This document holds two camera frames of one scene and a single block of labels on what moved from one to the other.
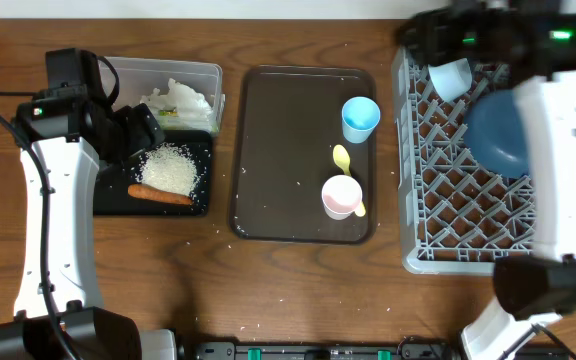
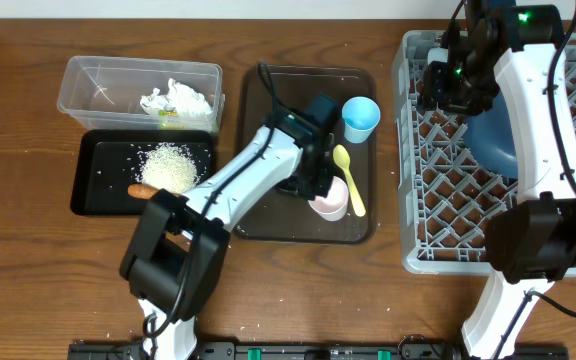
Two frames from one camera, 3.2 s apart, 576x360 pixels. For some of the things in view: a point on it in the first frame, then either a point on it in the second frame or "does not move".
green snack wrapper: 169,113 does not move
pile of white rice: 169,166 does not move
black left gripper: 145,133 → 290,187
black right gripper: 422,32 → 433,91
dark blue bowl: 495,130 does not move
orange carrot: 144,191 does not move
